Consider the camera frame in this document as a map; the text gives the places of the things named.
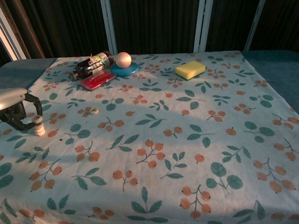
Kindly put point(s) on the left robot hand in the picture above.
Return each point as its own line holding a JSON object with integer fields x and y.
{"x": 11, "y": 98}

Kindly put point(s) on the small white cap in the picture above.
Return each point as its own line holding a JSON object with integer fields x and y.
{"x": 94, "y": 110}
{"x": 37, "y": 118}
{"x": 40, "y": 133}

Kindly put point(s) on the brown curtain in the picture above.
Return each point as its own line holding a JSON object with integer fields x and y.
{"x": 25, "y": 28}

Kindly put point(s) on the brown glass bottle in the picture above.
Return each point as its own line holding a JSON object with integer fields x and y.
{"x": 93, "y": 66}

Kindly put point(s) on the red flat tin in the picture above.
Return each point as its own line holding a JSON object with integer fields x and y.
{"x": 98, "y": 79}

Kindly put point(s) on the blue round plate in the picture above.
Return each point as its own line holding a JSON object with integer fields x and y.
{"x": 123, "y": 72}

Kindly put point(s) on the pale pink ball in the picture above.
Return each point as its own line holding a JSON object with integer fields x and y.
{"x": 123, "y": 59}

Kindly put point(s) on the floral printed tablecloth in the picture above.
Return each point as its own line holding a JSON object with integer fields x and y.
{"x": 163, "y": 140}

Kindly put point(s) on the yellow sponge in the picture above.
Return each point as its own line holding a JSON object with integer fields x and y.
{"x": 189, "y": 68}

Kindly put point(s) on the white window frame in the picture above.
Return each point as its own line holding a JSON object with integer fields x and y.
{"x": 9, "y": 39}

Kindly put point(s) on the white metal partition post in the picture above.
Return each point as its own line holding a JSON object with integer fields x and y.
{"x": 254, "y": 23}
{"x": 202, "y": 25}
{"x": 109, "y": 25}

